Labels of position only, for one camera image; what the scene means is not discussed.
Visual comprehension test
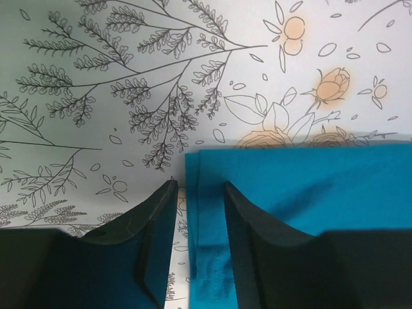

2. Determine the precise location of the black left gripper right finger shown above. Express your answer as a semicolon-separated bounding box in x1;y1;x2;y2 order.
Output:
224;183;411;308

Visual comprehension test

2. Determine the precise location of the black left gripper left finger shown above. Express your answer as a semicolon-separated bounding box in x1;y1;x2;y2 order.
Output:
1;180;178;308

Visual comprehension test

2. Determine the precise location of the blue t shirt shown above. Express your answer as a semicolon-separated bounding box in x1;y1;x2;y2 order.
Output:
185;144;411;308

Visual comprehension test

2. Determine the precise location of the floral table mat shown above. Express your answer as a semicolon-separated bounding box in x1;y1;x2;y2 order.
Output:
1;1;411;308

